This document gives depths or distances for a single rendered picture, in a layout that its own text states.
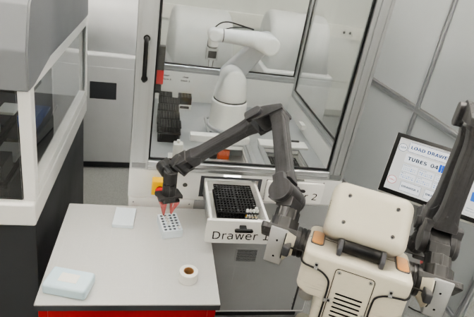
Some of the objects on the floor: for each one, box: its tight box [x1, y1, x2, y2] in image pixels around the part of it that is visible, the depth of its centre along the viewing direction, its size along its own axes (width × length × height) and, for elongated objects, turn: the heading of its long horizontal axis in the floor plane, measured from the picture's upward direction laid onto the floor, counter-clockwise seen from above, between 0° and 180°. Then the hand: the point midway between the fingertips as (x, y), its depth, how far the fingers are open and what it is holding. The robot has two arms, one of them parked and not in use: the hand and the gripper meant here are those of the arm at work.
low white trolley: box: [33, 203, 220, 317], centre depth 187 cm, size 58×62×76 cm
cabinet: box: [128, 196, 329, 316], centre depth 264 cm, size 95×103×80 cm
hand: (166, 212), depth 179 cm, fingers open, 3 cm apart
